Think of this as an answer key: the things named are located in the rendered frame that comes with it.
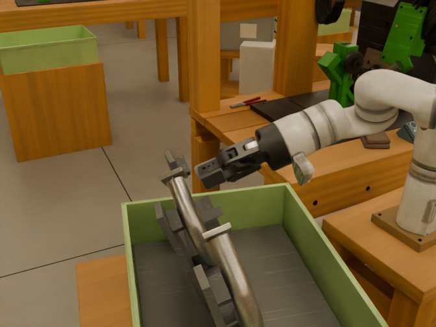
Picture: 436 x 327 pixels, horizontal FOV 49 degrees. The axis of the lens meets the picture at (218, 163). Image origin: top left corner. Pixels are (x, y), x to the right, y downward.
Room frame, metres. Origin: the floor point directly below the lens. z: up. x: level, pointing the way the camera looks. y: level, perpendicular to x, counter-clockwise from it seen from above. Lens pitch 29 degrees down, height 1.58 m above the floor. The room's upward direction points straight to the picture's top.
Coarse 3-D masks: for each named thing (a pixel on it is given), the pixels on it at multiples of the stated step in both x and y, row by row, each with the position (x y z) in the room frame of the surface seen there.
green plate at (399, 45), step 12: (396, 12) 1.73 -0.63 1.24; (408, 12) 1.69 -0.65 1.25; (420, 12) 1.65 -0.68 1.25; (396, 24) 1.71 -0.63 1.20; (408, 24) 1.67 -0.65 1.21; (420, 24) 1.63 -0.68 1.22; (396, 36) 1.69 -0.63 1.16; (408, 36) 1.65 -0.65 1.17; (420, 36) 1.66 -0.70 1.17; (384, 48) 1.72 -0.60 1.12; (396, 48) 1.67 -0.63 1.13; (408, 48) 1.63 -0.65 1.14; (420, 48) 1.66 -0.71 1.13; (384, 60) 1.69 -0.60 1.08
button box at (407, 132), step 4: (408, 124) 1.41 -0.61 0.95; (400, 128) 1.42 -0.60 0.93; (404, 128) 1.41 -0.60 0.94; (408, 128) 1.40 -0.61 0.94; (412, 128) 1.40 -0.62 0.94; (416, 128) 1.40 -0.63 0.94; (396, 132) 1.43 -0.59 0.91; (400, 132) 1.42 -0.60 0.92; (404, 132) 1.41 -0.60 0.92; (408, 132) 1.40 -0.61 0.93; (412, 132) 1.38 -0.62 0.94; (400, 136) 1.42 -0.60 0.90; (404, 136) 1.40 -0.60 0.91; (408, 136) 1.39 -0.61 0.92; (412, 136) 1.38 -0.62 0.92; (408, 140) 1.39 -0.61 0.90; (412, 140) 1.38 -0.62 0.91
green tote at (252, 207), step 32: (224, 192) 0.99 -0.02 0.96; (256, 192) 1.01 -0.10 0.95; (288, 192) 1.00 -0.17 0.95; (128, 224) 0.93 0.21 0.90; (256, 224) 1.01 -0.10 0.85; (288, 224) 0.98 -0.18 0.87; (128, 256) 0.75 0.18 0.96; (320, 256) 0.80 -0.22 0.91; (320, 288) 0.79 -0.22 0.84; (352, 288) 0.67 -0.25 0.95; (352, 320) 0.65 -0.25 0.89; (384, 320) 0.58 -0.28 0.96
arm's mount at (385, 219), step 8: (392, 208) 1.05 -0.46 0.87; (376, 216) 1.01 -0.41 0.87; (384, 216) 1.01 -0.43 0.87; (392, 216) 1.01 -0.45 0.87; (376, 224) 1.00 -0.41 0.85; (384, 224) 0.98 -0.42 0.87; (392, 224) 0.97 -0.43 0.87; (392, 232) 0.96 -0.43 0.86; (400, 232) 0.94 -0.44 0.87; (408, 232) 0.94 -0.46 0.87; (432, 232) 0.95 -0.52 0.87; (400, 240) 0.94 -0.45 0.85; (408, 240) 0.92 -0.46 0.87; (416, 240) 0.91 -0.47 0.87; (424, 240) 0.91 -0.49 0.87; (432, 240) 0.91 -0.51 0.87; (416, 248) 0.90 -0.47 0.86; (424, 248) 0.90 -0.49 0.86
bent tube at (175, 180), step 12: (180, 168) 0.68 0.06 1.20; (168, 180) 0.68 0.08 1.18; (180, 180) 0.68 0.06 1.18; (180, 192) 0.66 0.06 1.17; (180, 204) 0.65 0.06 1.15; (192, 204) 0.65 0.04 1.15; (180, 216) 0.64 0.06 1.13; (192, 216) 0.63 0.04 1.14; (192, 228) 0.62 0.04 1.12; (204, 228) 0.63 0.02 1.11; (192, 240) 0.62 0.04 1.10; (204, 252) 0.62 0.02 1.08; (216, 264) 0.65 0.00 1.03
